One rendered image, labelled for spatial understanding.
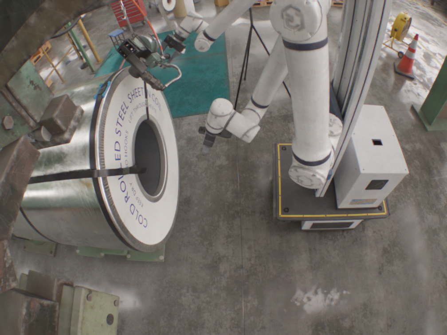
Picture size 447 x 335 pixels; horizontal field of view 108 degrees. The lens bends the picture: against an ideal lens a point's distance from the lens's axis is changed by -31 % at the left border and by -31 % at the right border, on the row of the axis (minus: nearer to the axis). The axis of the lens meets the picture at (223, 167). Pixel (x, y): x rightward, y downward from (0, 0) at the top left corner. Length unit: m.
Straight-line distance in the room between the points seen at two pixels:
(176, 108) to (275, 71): 2.28
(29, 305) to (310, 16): 0.71
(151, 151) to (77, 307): 1.52
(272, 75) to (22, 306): 0.91
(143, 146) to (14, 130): 1.50
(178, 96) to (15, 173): 2.92
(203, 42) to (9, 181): 1.14
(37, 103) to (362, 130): 1.54
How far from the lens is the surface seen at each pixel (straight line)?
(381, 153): 1.51
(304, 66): 0.62
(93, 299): 0.46
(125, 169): 1.12
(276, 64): 0.84
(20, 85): 0.43
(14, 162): 0.40
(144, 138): 1.81
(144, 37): 1.36
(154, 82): 1.29
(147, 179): 1.80
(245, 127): 0.95
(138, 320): 2.16
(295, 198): 1.77
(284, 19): 0.56
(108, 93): 1.18
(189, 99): 3.10
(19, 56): 0.28
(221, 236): 2.01
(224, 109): 0.94
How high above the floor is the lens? 1.91
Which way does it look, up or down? 56 degrees down
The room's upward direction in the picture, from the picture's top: 15 degrees counter-clockwise
